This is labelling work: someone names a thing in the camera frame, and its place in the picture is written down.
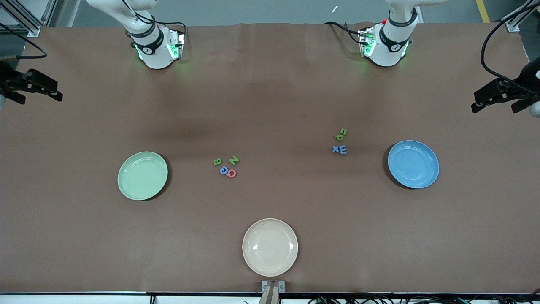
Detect metal base connector bracket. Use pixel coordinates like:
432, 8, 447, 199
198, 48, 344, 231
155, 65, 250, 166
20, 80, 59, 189
167, 30, 186, 60
358, 27, 377, 58

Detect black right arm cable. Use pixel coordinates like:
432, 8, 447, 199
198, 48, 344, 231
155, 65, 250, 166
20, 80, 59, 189
0, 23, 48, 60

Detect brown table cover mat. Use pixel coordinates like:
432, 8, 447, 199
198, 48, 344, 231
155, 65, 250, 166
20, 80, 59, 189
0, 22, 540, 294

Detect black base cable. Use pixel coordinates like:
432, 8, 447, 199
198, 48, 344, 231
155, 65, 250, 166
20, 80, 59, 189
324, 21, 364, 45
122, 0, 187, 43

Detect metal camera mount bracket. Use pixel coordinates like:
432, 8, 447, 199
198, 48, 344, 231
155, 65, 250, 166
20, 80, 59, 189
261, 280, 286, 304

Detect beige plate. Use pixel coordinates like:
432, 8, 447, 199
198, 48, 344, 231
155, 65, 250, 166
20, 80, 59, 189
242, 218, 299, 277

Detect light green plate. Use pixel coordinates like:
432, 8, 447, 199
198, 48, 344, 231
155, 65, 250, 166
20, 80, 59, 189
118, 151, 168, 201

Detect aluminium frame extrusion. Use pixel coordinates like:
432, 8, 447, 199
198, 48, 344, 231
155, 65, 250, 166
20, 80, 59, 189
0, 0, 57, 38
502, 0, 540, 32

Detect blue plate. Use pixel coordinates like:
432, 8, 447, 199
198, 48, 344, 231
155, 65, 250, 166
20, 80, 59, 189
388, 140, 440, 189

